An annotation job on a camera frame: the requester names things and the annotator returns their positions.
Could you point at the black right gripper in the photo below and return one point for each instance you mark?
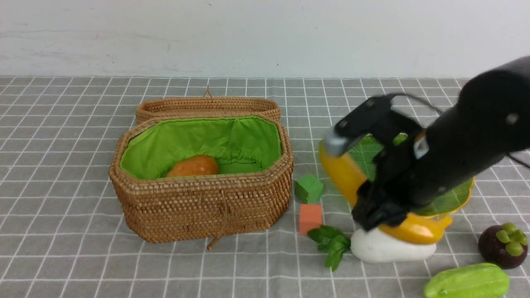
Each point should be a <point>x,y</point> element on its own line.
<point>392,190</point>

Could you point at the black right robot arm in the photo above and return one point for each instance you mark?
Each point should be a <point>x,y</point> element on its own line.
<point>417,165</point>

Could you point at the brown potato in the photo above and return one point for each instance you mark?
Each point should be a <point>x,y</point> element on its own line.
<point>197,165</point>

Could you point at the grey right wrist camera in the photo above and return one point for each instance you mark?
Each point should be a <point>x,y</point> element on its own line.
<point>374,117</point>

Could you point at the orange foam cube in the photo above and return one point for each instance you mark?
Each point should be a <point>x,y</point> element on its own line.
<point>310,217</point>

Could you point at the yellow banana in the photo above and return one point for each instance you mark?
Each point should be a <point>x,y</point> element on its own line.
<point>347,177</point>

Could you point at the grey checkered tablecloth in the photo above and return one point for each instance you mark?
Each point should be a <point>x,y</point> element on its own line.
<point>62,230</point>

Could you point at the woven rattan basket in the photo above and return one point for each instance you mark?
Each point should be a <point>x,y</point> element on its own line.
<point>250,193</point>

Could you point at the green glass leaf plate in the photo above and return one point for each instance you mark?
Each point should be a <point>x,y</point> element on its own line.
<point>451,200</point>

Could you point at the white radish with leaves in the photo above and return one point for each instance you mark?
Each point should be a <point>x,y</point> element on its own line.
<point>370,247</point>

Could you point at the green foam cube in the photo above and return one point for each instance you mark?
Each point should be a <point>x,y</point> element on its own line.
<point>308,189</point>

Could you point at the woven rattan basket lid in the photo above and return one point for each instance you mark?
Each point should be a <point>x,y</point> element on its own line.
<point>206,106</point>

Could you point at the purple mangosteen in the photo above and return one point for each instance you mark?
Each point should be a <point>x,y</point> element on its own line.
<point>504,245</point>

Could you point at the green cucumber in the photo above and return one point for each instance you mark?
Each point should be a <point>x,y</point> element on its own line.
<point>483,280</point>

